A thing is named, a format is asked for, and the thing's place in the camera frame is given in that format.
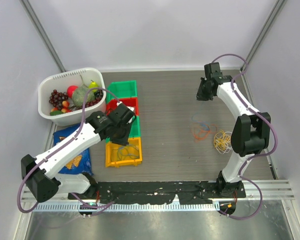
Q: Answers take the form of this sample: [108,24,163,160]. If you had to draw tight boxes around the orange wire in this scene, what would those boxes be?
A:
[191,123,218,143]

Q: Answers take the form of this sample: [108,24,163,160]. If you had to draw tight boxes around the white wire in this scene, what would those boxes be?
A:
[214,131,235,155]

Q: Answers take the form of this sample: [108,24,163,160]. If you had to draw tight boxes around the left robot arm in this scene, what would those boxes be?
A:
[21,102,136,203]

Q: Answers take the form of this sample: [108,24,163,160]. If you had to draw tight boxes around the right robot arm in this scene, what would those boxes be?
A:
[196,62,271,198]

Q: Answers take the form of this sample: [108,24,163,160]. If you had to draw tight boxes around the near green bin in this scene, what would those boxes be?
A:
[105,116,141,143]

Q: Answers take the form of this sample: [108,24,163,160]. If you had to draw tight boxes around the green bin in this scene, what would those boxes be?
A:
[107,80,138,99]
[105,116,141,143]

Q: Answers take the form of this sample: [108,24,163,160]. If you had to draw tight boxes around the yellow bin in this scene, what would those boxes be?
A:
[105,137,143,168]

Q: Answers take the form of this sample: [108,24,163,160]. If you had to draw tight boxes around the red bin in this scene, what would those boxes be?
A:
[106,97,139,116]

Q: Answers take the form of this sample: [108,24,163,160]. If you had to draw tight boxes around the far green bin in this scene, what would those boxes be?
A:
[107,80,138,99]

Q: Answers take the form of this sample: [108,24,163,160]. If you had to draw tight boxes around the blue Doritos bag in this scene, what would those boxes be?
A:
[53,124,93,176]

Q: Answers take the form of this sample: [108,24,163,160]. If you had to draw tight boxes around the yellow toy pear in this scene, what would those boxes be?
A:
[88,80,99,89]

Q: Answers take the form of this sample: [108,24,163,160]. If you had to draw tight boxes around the green toy melon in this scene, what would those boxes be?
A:
[71,85,95,107]

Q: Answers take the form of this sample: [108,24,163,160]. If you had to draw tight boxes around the small toy fruits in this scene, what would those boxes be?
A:
[49,100,74,116]

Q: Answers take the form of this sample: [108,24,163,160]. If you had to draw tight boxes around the red toy apple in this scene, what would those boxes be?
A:
[66,85,78,98]

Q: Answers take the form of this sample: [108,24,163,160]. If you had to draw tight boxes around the white plastic basket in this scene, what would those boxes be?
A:
[37,67,106,127]

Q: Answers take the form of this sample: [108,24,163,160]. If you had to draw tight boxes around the dark red toy grapes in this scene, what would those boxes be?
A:
[48,89,69,106]

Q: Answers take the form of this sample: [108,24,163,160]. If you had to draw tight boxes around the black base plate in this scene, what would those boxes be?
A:
[78,181,246,205]

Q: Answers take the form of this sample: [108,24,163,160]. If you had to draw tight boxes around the white slotted cable duct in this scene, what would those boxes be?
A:
[33,201,220,212]

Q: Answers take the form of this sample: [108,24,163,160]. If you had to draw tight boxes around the right aluminium frame post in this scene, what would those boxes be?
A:
[241,0,288,72]

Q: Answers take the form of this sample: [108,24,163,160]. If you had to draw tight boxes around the aluminium frame post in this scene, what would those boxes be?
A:
[241,0,288,72]
[19,0,66,73]

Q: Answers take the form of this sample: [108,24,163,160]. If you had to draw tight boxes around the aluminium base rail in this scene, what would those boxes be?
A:
[21,179,295,203]

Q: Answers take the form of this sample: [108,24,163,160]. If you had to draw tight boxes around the left aluminium frame post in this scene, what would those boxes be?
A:
[19,0,66,73]

